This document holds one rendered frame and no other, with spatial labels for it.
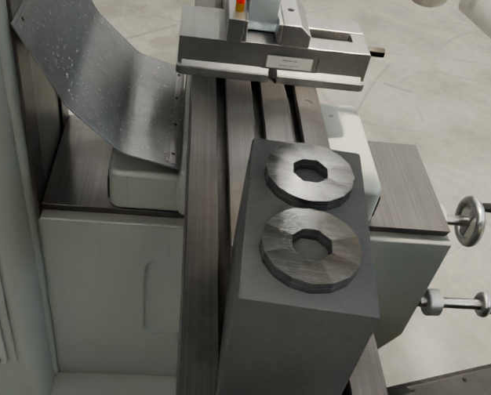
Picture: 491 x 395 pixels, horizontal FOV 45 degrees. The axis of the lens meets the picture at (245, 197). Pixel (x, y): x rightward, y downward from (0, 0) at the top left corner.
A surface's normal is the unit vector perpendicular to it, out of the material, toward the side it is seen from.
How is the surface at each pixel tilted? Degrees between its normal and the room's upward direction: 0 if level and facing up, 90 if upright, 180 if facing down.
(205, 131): 0
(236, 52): 90
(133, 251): 90
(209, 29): 0
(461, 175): 0
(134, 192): 90
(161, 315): 90
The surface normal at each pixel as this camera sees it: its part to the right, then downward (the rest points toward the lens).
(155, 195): 0.04, 0.69
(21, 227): 0.77, 0.49
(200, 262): 0.14, -0.72
